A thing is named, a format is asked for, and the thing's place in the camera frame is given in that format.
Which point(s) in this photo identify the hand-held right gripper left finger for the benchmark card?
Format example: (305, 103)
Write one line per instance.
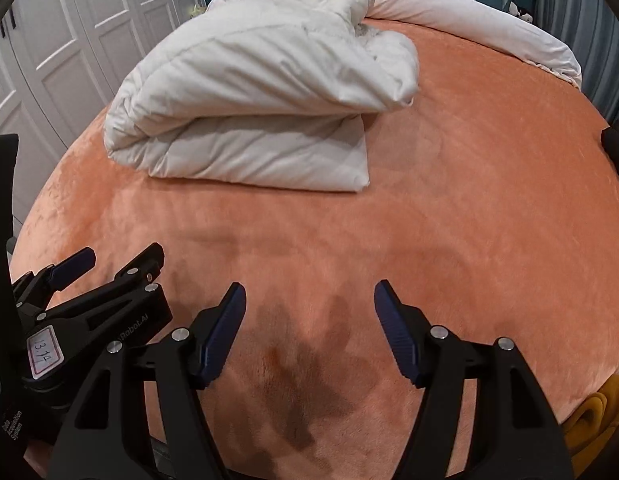
(222, 335)

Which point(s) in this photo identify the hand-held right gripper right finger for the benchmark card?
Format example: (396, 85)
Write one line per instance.
(397, 330)

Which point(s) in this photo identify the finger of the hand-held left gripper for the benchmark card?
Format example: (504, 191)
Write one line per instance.
(129, 300)
(72, 266)

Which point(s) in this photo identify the white padded jacket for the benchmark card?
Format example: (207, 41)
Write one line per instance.
(239, 110)

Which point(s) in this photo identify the orange bed blanket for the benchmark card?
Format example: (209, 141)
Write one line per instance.
(439, 210)

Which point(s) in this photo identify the yellow cloth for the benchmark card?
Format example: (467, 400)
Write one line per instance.
(599, 420)

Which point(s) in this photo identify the yellow bedside object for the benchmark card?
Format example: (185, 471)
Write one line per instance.
(197, 9)

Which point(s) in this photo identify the pale pink duvet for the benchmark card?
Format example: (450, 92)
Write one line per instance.
(464, 15)

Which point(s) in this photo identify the grey curtain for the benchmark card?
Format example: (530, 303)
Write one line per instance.
(579, 10)

